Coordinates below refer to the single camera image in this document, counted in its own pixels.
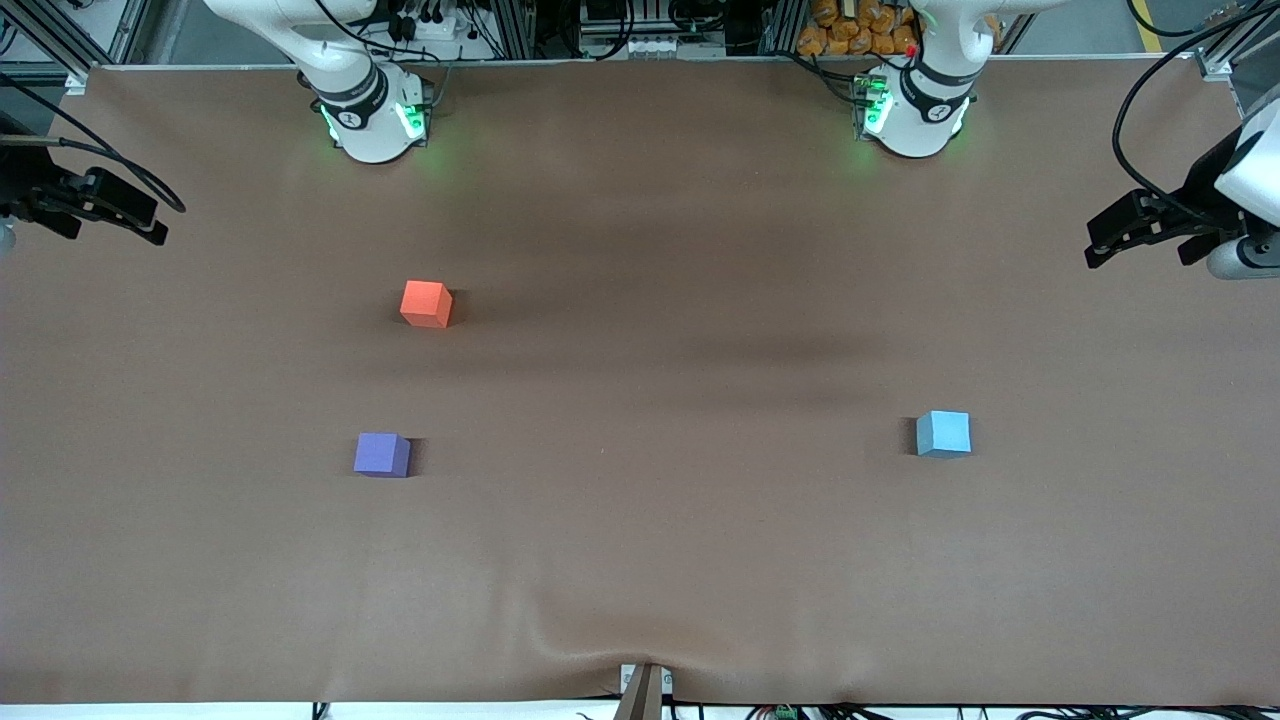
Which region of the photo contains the aluminium frame profile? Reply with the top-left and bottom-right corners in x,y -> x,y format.
490,0 -> 536,59
0,0 -> 93,96
110,0 -> 151,63
760,0 -> 806,56
1195,0 -> 1280,81

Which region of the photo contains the table edge clamp bracket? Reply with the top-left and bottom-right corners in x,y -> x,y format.
615,662 -> 673,720

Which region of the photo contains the white power strip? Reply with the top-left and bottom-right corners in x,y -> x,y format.
385,0 -> 471,43

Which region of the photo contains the blue foam block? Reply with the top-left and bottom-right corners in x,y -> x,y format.
916,410 -> 972,459

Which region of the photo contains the orange foam block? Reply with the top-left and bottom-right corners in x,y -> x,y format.
400,280 -> 453,329

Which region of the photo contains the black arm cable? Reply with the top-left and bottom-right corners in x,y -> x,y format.
1128,0 -> 1246,46

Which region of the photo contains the large table cover mat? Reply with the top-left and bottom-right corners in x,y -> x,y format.
0,55 -> 1280,706

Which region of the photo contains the pile of orange items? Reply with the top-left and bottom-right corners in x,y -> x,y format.
797,0 -> 1001,58

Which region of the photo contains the purple foam block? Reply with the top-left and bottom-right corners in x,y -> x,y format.
353,432 -> 412,478

